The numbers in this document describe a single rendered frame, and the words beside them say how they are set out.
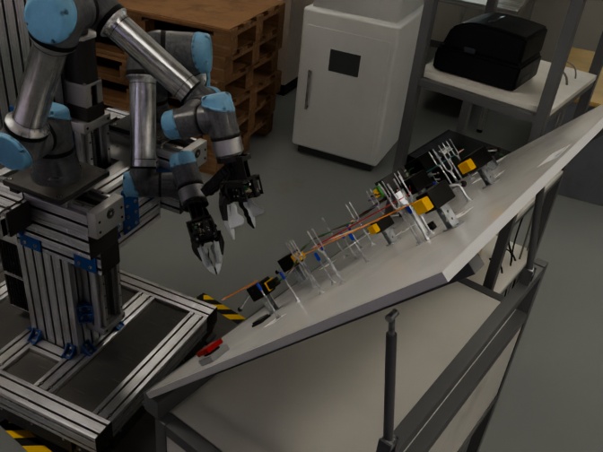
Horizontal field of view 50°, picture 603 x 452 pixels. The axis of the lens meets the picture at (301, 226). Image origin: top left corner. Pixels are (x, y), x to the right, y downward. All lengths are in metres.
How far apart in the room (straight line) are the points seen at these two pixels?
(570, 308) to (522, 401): 0.86
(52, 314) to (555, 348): 2.42
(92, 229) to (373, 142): 2.93
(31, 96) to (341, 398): 1.16
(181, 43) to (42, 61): 0.41
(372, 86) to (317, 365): 2.85
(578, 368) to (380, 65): 2.26
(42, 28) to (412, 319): 1.39
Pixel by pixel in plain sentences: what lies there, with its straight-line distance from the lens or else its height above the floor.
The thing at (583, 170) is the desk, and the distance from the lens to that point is 4.98.
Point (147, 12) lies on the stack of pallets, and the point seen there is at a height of 1.02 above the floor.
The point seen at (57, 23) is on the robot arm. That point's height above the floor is 1.71.
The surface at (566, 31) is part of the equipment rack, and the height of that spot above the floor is 1.71.
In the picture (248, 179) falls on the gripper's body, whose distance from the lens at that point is 1.59.
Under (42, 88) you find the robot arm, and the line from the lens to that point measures 1.79.
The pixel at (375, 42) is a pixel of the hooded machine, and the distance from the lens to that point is 4.41.
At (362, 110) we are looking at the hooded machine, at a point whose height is 0.47.
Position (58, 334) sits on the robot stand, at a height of 0.29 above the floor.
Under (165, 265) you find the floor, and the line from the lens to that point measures 3.64.
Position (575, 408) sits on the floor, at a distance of 3.30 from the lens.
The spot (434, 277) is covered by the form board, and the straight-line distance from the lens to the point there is 0.97.
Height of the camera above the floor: 2.17
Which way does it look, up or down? 33 degrees down
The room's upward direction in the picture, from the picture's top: 6 degrees clockwise
